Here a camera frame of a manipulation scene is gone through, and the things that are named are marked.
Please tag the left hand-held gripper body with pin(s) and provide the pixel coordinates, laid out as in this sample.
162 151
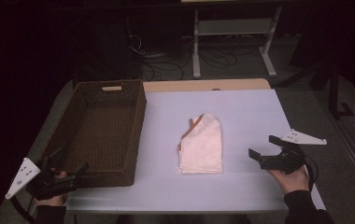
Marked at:
41 183

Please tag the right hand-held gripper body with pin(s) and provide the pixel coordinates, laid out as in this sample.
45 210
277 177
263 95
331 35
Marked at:
283 161

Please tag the brown woven basket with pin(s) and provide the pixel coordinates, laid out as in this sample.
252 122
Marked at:
104 130

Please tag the white cloth brown trim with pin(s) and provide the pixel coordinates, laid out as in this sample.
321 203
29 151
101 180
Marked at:
202 146

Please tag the person's left hand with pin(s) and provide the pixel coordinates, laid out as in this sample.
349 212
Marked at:
53 200

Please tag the person's right hand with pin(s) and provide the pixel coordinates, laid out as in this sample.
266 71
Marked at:
291 182

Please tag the black metal stand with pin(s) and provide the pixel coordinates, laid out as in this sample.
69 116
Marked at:
334 93

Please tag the white table mat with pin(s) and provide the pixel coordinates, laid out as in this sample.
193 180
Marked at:
172 124

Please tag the white metal table frame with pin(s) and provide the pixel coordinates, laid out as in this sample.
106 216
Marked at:
234 26

